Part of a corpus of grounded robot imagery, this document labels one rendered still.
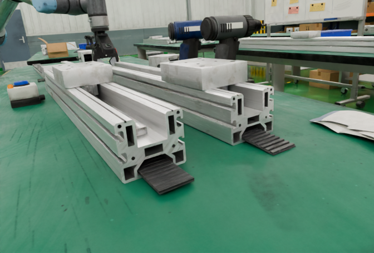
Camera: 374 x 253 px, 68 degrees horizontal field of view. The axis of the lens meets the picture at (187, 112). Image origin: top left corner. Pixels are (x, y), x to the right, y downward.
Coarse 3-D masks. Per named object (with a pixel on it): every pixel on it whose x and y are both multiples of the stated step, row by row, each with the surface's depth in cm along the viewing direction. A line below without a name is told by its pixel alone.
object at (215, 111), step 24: (120, 72) 87; (144, 72) 77; (168, 96) 62; (192, 96) 56; (216, 96) 47; (240, 96) 45; (264, 96) 49; (192, 120) 55; (216, 120) 50; (240, 120) 46; (264, 120) 49
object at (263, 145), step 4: (276, 136) 47; (264, 140) 45; (268, 140) 45; (272, 140) 46; (276, 140) 45; (280, 140) 45; (284, 140) 46; (256, 144) 45; (260, 144) 44; (264, 144) 44; (268, 144) 44; (272, 144) 44; (260, 148) 44; (264, 148) 43
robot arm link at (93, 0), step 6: (84, 0) 108; (90, 0) 106; (96, 0) 107; (102, 0) 108; (84, 6) 109; (90, 6) 107; (96, 6) 107; (102, 6) 108; (90, 12) 108; (96, 12) 108; (102, 12) 109
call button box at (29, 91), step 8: (16, 88) 83; (24, 88) 84; (32, 88) 85; (16, 96) 83; (24, 96) 84; (32, 96) 86; (40, 96) 90; (16, 104) 84; (24, 104) 85; (32, 104) 86
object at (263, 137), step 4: (268, 132) 49; (256, 136) 47; (260, 136) 47; (264, 136) 48; (268, 136) 47; (272, 136) 47; (248, 140) 46; (252, 140) 46; (256, 140) 46; (260, 140) 46
